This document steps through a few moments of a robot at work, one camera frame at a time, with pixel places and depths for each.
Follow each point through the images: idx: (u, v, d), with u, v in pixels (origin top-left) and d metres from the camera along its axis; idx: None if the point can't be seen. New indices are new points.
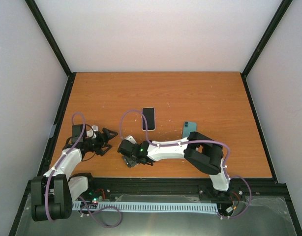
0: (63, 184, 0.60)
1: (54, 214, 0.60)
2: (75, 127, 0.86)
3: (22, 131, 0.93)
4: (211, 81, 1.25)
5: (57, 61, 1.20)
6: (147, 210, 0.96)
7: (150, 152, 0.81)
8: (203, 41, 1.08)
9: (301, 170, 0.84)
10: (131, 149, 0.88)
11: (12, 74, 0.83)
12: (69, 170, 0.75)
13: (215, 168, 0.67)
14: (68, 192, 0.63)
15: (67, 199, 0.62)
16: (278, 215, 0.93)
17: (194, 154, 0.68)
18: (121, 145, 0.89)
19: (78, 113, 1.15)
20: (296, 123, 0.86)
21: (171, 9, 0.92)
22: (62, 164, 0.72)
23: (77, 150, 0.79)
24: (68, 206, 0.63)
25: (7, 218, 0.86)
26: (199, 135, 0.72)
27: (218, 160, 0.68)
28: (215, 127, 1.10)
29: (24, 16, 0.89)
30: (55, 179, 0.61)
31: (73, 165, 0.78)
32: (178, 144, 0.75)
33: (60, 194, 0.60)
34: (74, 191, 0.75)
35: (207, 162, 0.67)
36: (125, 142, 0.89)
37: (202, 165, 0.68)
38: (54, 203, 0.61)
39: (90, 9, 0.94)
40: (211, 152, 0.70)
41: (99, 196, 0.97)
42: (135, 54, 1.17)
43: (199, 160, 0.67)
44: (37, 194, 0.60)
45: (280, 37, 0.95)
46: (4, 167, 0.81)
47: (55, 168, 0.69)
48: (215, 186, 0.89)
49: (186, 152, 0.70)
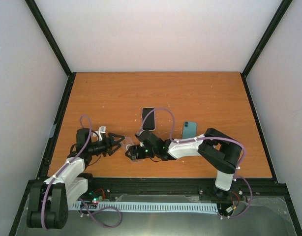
0: (61, 193, 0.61)
1: (48, 222, 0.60)
2: (79, 134, 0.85)
3: (22, 131, 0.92)
4: (211, 81, 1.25)
5: (57, 61, 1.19)
6: (147, 210, 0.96)
7: (170, 148, 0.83)
8: (203, 41, 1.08)
9: (301, 170, 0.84)
10: (155, 143, 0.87)
11: (12, 74, 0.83)
12: (70, 179, 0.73)
13: (230, 166, 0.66)
14: (65, 202, 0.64)
15: (63, 209, 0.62)
16: (278, 215, 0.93)
17: (209, 149, 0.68)
18: (146, 136, 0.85)
19: (85, 117, 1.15)
20: (297, 123, 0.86)
21: (172, 9, 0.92)
22: (64, 172, 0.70)
23: (80, 160, 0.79)
24: (62, 216, 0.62)
25: (7, 218, 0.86)
26: (216, 132, 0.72)
27: (234, 158, 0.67)
28: (215, 127, 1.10)
29: (24, 15, 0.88)
30: (54, 187, 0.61)
31: (75, 174, 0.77)
32: (194, 140, 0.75)
33: (56, 203, 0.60)
34: (72, 195, 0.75)
35: (222, 158, 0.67)
36: (153, 135, 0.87)
37: (216, 162, 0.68)
38: (49, 212, 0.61)
39: (90, 9, 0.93)
40: (227, 149, 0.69)
41: (99, 196, 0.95)
42: (135, 54, 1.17)
43: (214, 155, 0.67)
44: (35, 200, 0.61)
45: (280, 37, 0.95)
46: (4, 167, 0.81)
47: (56, 176, 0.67)
48: (216, 183, 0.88)
49: (200, 146, 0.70)
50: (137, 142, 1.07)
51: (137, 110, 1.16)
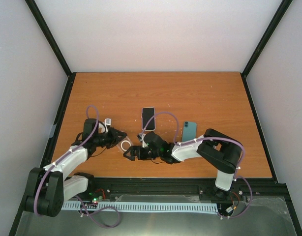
0: (57, 182, 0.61)
1: (42, 209, 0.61)
2: (87, 123, 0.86)
3: (22, 131, 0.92)
4: (211, 81, 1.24)
5: (57, 61, 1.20)
6: (147, 210, 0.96)
7: (173, 151, 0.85)
8: (203, 40, 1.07)
9: (301, 170, 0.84)
10: (160, 146, 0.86)
11: (12, 74, 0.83)
12: (70, 168, 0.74)
13: (230, 165, 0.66)
14: (61, 191, 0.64)
15: (58, 198, 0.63)
16: (278, 215, 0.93)
17: (207, 149, 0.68)
18: (152, 138, 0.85)
19: (93, 106, 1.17)
20: (297, 123, 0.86)
21: (172, 9, 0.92)
22: (64, 161, 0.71)
23: (84, 150, 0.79)
24: (56, 205, 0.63)
25: (7, 218, 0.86)
26: (216, 132, 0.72)
27: (234, 158, 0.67)
28: (215, 126, 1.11)
29: (24, 16, 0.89)
30: (52, 175, 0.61)
31: (75, 163, 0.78)
32: (194, 141, 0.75)
33: (51, 191, 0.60)
34: (68, 190, 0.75)
35: (221, 158, 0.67)
36: (159, 138, 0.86)
37: (216, 162, 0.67)
38: (44, 198, 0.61)
39: (90, 10, 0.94)
40: (227, 149, 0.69)
41: (99, 196, 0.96)
42: (136, 54, 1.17)
43: (213, 155, 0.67)
44: (31, 185, 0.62)
45: (281, 36, 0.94)
46: (4, 167, 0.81)
47: (56, 164, 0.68)
48: (216, 183, 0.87)
49: (199, 147, 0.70)
50: (137, 142, 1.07)
51: (137, 110, 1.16)
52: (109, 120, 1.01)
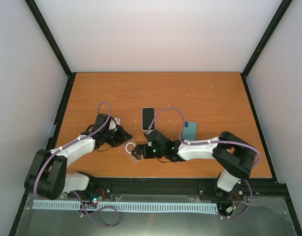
0: (60, 166, 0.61)
1: (42, 191, 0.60)
2: (100, 116, 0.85)
3: (22, 131, 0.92)
4: (211, 81, 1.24)
5: (57, 61, 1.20)
6: (147, 210, 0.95)
7: (180, 149, 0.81)
8: (203, 40, 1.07)
9: (301, 170, 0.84)
10: (164, 144, 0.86)
11: (12, 74, 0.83)
12: (75, 156, 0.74)
13: (246, 172, 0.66)
14: (62, 177, 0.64)
15: (59, 183, 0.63)
16: (278, 215, 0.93)
17: (223, 153, 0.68)
18: (155, 136, 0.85)
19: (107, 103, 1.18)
20: (297, 123, 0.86)
21: (172, 9, 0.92)
22: (71, 147, 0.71)
23: (91, 140, 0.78)
24: (56, 190, 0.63)
25: (7, 218, 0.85)
26: (231, 136, 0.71)
27: (249, 163, 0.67)
28: (216, 126, 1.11)
29: (24, 16, 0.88)
30: (56, 159, 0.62)
31: (82, 151, 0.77)
32: (207, 143, 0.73)
33: (53, 175, 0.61)
34: (71, 181, 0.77)
35: (237, 163, 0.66)
36: (162, 135, 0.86)
37: (231, 166, 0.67)
38: (45, 181, 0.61)
39: (90, 10, 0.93)
40: (242, 154, 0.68)
41: (99, 196, 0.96)
42: (135, 54, 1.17)
43: (229, 160, 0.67)
44: (36, 165, 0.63)
45: (281, 36, 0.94)
46: (4, 167, 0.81)
47: (62, 149, 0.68)
48: (218, 184, 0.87)
49: (215, 150, 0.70)
50: (137, 142, 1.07)
51: (137, 110, 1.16)
52: (119, 120, 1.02)
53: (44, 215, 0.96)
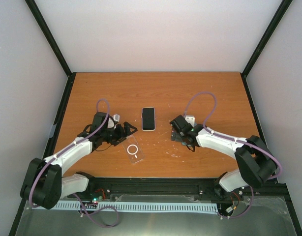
0: (55, 176, 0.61)
1: (36, 202, 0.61)
2: (97, 116, 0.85)
3: (22, 131, 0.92)
4: (211, 81, 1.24)
5: (57, 61, 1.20)
6: (147, 210, 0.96)
7: (201, 134, 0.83)
8: (203, 40, 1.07)
9: (301, 170, 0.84)
10: (183, 126, 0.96)
11: (12, 74, 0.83)
12: (71, 161, 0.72)
13: (260, 181, 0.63)
14: (58, 186, 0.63)
15: (53, 193, 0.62)
16: (278, 215, 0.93)
17: (247, 157, 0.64)
18: (175, 119, 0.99)
19: (104, 101, 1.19)
20: (296, 123, 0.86)
21: (171, 9, 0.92)
22: (65, 155, 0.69)
23: (89, 143, 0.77)
24: (52, 198, 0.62)
25: (7, 218, 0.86)
26: (260, 142, 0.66)
27: (266, 174, 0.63)
28: (214, 127, 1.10)
29: (24, 16, 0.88)
30: (50, 171, 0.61)
31: (78, 156, 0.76)
32: (233, 140, 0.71)
33: (48, 188, 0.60)
34: (69, 186, 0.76)
35: (256, 171, 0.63)
36: (182, 118, 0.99)
37: (249, 171, 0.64)
38: (40, 190, 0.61)
39: (90, 10, 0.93)
40: (263, 163, 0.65)
41: (99, 196, 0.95)
42: (135, 54, 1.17)
43: (250, 165, 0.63)
44: (31, 175, 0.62)
45: (280, 36, 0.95)
46: (4, 167, 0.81)
47: (57, 157, 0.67)
48: (220, 181, 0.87)
49: (238, 150, 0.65)
50: (137, 142, 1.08)
51: (137, 110, 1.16)
52: (118, 116, 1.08)
53: (44, 215, 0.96)
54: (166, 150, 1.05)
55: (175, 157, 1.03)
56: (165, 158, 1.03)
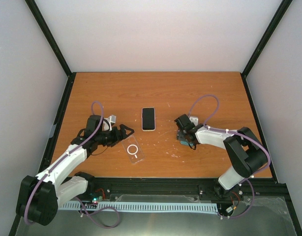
0: (48, 194, 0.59)
1: (33, 218, 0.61)
2: (90, 120, 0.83)
3: (22, 131, 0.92)
4: (211, 81, 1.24)
5: (57, 61, 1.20)
6: (147, 210, 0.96)
7: (199, 130, 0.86)
8: (203, 40, 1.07)
9: (301, 170, 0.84)
10: (185, 124, 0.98)
11: (12, 74, 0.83)
12: (66, 172, 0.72)
13: (248, 169, 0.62)
14: (54, 201, 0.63)
15: (50, 208, 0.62)
16: (278, 215, 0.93)
17: (235, 144, 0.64)
18: (179, 117, 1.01)
19: (97, 103, 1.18)
20: (296, 123, 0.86)
21: (171, 9, 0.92)
22: (58, 168, 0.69)
23: (83, 151, 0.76)
24: (49, 213, 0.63)
25: (7, 218, 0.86)
26: (250, 132, 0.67)
27: (255, 163, 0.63)
28: (214, 127, 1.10)
29: (24, 16, 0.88)
30: (43, 188, 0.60)
31: (73, 165, 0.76)
32: (225, 132, 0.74)
33: (43, 205, 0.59)
34: (66, 193, 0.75)
35: (243, 158, 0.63)
36: (186, 117, 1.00)
37: (236, 159, 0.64)
38: (36, 206, 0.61)
39: (90, 10, 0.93)
40: (253, 153, 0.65)
41: (99, 196, 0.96)
42: (135, 54, 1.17)
43: (236, 152, 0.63)
44: (24, 194, 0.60)
45: (281, 36, 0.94)
46: (4, 167, 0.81)
47: (49, 172, 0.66)
48: (220, 178, 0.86)
49: (227, 138, 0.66)
50: (137, 142, 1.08)
51: (137, 110, 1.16)
52: (114, 118, 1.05)
53: None
54: (166, 150, 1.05)
55: (174, 157, 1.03)
56: (165, 158, 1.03)
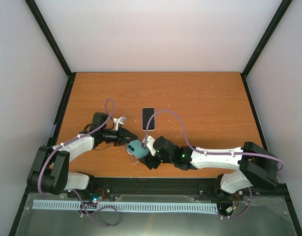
0: (64, 161, 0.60)
1: (45, 187, 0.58)
2: (97, 115, 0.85)
3: (22, 130, 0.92)
4: (211, 81, 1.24)
5: (57, 61, 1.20)
6: (147, 210, 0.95)
7: (195, 158, 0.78)
8: (203, 41, 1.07)
9: (301, 170, 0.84)
10: (172, 152, 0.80)
11: (12, 74, 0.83)
12: (76, 153, 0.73)
13: (271, 183, 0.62)
14: (66, 172, 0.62)
15: (62, 178, 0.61)
16: (278, 216, 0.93)
17: (253, 167, 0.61)
18: (163, 145, 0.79)
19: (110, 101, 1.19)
20: (296, 123, 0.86)
21: (171, 9, 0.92)
22: (73, 144, 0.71)
23: (90, 139, 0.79)
24: (60, 184, 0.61)
25: (6, 219, 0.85)
26: (256, 147, 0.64)
27: (274, 174, 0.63)
28: (214, 127, 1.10)
29: (24, 16, 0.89)
30: (59, 154, 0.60)
31: (83, 149, 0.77)
32: (230, 154, 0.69)
33: (57, 171, 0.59)
34: (72, 180, 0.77)
35: (265, 176, 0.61)
36: (170, 143, 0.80)
37: (258, 179, 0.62)
38: (48, 177, 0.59)
39: (90, 10, 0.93)
40: (266, 165, 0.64)
41: (99, 196, 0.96)
42: (135, 53, 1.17)
43: (257, 173, 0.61)
44: (39, 161, 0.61)
45: (281, 36, 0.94)
46: (3, 167, 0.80)
47: (64, 145, 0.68)
48: (222, 186, 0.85)
49: (242, 165, 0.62)
50: None
51: (137, 110, 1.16)
52: (125, 118, 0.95)
53: (44, 215, 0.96)
54: None
55: None
56: None
